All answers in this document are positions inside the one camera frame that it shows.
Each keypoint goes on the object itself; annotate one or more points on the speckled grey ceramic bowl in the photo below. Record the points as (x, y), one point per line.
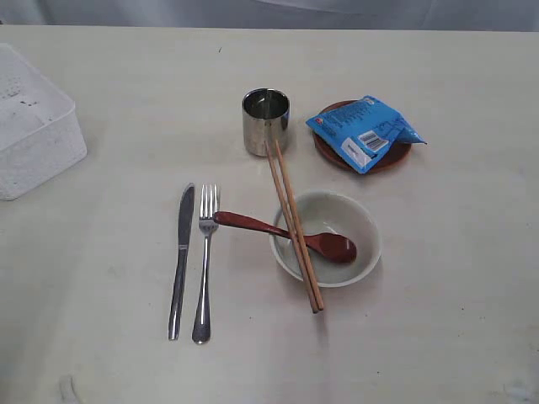
(325, 211)

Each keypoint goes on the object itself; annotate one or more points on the brown wooden spoon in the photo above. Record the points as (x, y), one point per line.
(334, 247)

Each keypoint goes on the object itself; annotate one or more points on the silver table knife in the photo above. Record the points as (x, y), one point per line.
(186, 210)

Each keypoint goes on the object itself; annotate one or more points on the blue snack packet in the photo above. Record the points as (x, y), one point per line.
(363, 131)

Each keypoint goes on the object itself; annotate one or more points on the brown wooden chopsticks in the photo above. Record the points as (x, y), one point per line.
(291, 230)

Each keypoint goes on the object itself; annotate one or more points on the brown plate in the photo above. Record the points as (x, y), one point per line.
(394, 156)

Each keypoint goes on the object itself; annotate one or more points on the silver fork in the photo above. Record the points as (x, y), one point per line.
(209, 205)

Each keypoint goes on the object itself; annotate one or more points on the white perforated plastic basket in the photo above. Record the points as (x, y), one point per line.
(40, 134)

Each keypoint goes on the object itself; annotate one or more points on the steel cup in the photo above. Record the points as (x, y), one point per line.
(266, 113)

